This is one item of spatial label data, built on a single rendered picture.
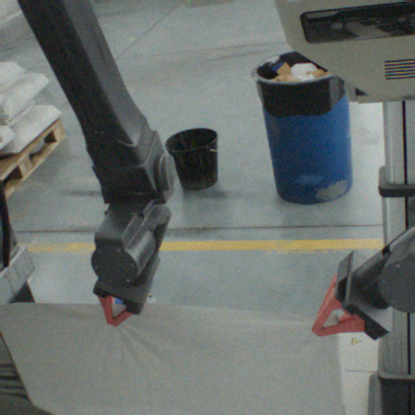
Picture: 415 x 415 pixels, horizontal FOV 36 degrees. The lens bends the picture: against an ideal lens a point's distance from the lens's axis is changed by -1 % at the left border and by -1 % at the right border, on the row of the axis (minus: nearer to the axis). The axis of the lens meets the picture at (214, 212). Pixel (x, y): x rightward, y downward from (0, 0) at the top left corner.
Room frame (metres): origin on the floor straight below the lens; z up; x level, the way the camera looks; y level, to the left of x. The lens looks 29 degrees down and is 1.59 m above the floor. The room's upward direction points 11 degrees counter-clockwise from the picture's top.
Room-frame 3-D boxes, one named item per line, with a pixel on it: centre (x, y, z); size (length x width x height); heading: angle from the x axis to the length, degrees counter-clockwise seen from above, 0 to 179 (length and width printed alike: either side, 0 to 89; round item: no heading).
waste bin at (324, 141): (2.89, -0.54, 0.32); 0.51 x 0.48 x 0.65; 161
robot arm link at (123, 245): (0.65, 0.10, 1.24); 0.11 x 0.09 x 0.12; 160
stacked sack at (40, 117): (4.10, 1.21, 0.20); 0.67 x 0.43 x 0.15; 161
